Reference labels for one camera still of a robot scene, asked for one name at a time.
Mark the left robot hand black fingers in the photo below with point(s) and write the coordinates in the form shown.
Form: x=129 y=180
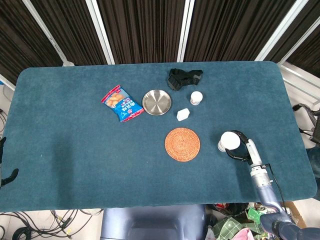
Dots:
x=10 y=176

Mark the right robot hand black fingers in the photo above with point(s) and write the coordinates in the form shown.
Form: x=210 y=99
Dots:
x=253 y=152

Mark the white cup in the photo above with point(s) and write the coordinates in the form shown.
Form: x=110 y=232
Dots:
x=230 y=140

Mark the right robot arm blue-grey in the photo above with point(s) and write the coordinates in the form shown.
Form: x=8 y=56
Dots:
x=265 y=191

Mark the round woven orange coaster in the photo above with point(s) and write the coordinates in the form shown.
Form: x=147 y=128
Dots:
x=182 y=144

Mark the round stainless steel plate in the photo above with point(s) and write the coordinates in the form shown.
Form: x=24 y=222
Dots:
x=157 y=102

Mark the black chair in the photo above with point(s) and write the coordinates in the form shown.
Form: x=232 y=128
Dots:
x=312 y=117

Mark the brown cardboard box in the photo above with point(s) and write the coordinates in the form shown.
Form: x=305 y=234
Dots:
x=296 y=215

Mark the white bottle with red label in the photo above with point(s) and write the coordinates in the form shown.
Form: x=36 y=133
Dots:
x=196 y=98

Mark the green checked cloth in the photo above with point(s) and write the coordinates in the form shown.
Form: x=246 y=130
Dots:
x=228 y=227

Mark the small white block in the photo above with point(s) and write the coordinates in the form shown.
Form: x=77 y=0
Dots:
x=183 y=114

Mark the pink cloth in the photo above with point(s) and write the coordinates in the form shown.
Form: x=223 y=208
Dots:
x=246 y=235

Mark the blue table cloth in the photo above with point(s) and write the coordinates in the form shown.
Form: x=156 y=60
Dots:
x=100 y=155

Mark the black glove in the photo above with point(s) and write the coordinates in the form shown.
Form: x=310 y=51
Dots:
x=181 y=78

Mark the blue-grey robot torso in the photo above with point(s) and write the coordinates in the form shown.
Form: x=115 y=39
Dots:
x=152 y=222

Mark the dark pleated curtain panel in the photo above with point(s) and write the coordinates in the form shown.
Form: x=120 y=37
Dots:
x=72 y=30
x=306 y=15
x=20 y=37
x=230 y=27
x=142 y=30

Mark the blue snack bag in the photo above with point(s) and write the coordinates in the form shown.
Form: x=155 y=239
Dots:
x=122 y=103

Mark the white partition base rail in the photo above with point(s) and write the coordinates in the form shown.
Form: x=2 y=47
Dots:
x=300 y=75

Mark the white partition post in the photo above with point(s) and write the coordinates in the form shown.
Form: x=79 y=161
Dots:
x=100 y=32
x=185 y=30
x=300 y=40
x=280 y=30
x=47 y=32

